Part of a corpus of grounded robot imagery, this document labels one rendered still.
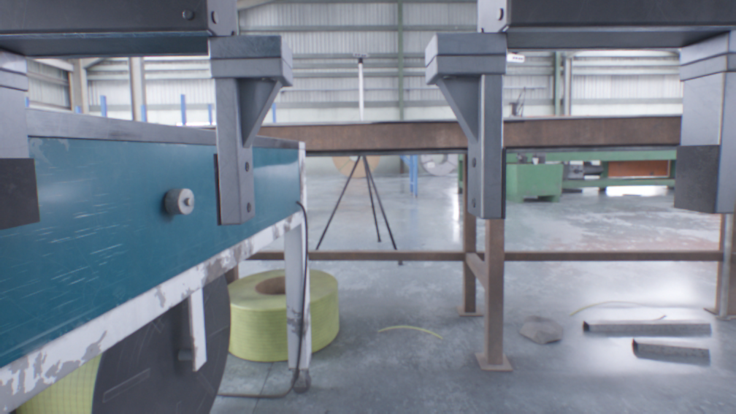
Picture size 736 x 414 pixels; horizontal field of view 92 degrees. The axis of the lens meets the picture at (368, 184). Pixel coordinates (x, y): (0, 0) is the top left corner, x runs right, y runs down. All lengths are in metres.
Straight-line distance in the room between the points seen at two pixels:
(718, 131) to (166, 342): 0.88
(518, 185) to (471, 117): 5.05
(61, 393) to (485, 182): 0.80
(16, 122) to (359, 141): 0.95
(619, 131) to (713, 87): 1.05
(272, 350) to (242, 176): 1.18
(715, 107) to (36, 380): 0.50
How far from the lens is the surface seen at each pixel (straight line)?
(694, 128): 0.30
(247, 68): 0.21
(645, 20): 0.25
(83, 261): 0.42
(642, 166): 7.97
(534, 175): 5.33
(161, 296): 0.51
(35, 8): 0.26
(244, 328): 1.38
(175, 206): 0.48
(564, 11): 0.23
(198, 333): 0.91
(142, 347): 0.84
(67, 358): 0.42
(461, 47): 0.21
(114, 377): 0.80
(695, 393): 1.50
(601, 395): 1.35
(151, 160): 0.48
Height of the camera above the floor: 0.69
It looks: 5 degrees down
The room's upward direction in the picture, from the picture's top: 1 degrees counter-clockwise
